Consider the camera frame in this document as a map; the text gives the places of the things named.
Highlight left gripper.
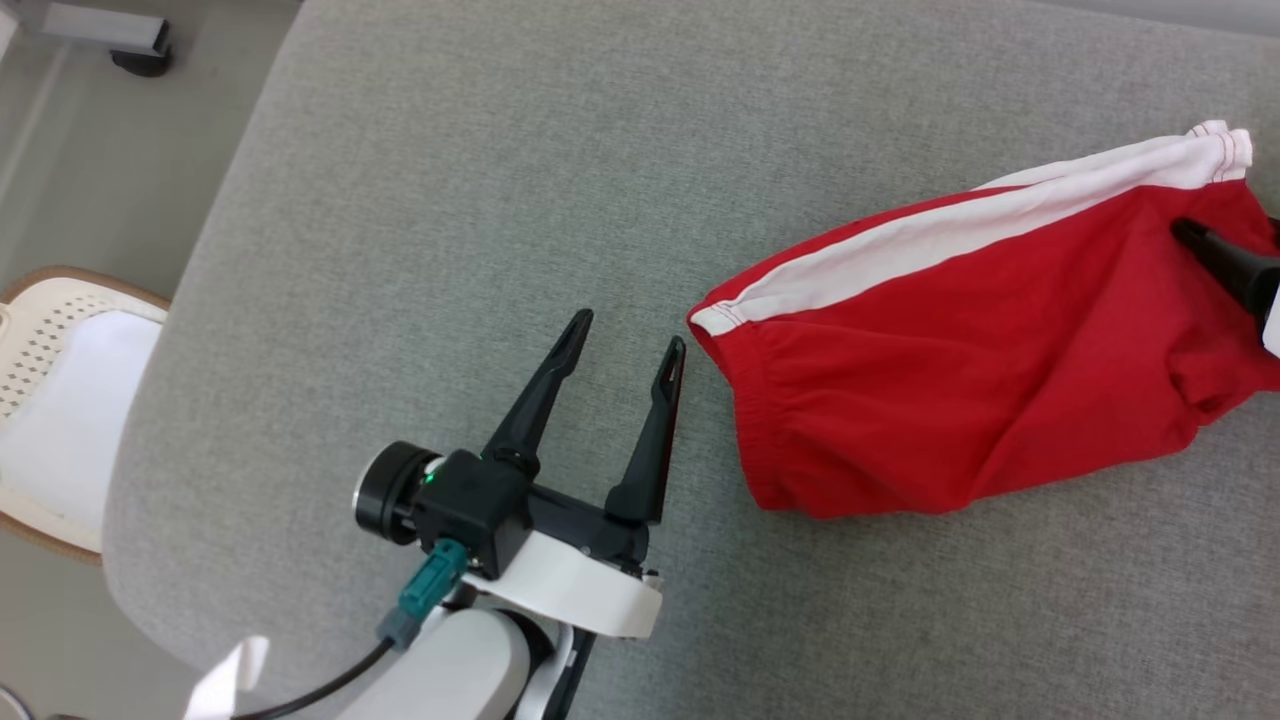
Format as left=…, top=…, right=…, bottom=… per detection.
left=465, top=308, right=688, bottom=641

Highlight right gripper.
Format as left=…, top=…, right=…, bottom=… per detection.
left=1170, top=217, right=1280, bottom=359

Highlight red shorts with white stripe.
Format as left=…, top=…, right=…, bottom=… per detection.
left=687, top=120, right=1280, bottom=519

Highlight grey fabric sofa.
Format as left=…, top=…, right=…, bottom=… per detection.
left=100, top=0, right=1280, bottom=720

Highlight white perforated basket brown rim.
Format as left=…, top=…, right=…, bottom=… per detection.
left=0, top=265, right=173, bottom=566

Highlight teal cable connector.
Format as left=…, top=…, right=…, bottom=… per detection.
left=375, top=538, right=471, bottom=651

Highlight white paper cable tag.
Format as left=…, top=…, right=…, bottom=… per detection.
left=183, top=635, right=271, bottom=720

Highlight grey metal frame black foot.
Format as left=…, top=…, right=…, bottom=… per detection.
left=38, top=0, right=173, bottom=79

